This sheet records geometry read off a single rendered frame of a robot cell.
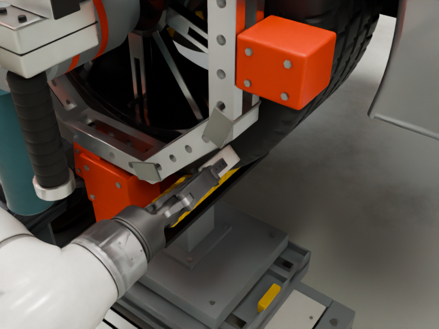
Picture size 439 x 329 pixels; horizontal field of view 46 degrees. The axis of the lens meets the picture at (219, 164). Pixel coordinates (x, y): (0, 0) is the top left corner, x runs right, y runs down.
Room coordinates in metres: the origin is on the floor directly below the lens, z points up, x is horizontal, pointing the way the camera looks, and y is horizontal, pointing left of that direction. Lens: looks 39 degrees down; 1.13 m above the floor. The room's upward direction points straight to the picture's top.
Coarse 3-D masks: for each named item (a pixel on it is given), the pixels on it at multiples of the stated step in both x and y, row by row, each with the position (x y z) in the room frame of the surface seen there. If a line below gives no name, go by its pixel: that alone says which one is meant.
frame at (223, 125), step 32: (224, 0) 0.57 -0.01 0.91; (256, 0) 0.58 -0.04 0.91; (224, 32) 0.55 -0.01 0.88; (224, 64) 0.55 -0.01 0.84; (64, 96) 0.82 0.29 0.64; (224, 96) 0.55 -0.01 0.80; (256, 96) 0.58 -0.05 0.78; (64, 128) 0.75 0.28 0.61; (96, 128) 0.78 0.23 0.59; (128, 128) 0.74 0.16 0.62; (192, 128) 0.64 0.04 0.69; (224, 128) 0.55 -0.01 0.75; (128, 160) 0.67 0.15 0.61; (160, 160) 0.62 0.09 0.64; (192, 160) 0.58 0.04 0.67
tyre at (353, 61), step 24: (288, 0) 0.60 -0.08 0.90; (312, 0) 0.58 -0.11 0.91; (336, 0) 0.63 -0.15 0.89; (360, 0) 0.67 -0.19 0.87; (312, 24) 0.58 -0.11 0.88; (336, 24) 0.62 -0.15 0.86; (360, 24) 0.69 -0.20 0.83; (336, 48) 0.63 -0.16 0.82; (360, 48) 0.73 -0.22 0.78; (336, 72) 0.66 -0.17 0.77; (120, 120) 0.80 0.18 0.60; (264, 120) 0.61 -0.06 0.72; (288, 120) 0.59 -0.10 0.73; (240, 144) 0.63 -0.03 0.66; (264, 144) 0.61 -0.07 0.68
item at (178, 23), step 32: (160, 0) 0.80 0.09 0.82; (160, 32) 0.76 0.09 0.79; (192, 32) 0.72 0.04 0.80; (96, 64) 0.86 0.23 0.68; (128, 64) 0.93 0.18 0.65; (160, 64) 0.95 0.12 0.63; (192, 64) 0.98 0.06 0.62; (96, 96) 0.83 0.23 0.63; (128, 96) 0.84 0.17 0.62; (160, 96) 0.85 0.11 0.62; (192, 96) 0.72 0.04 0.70; (160, 128) 0.74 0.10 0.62
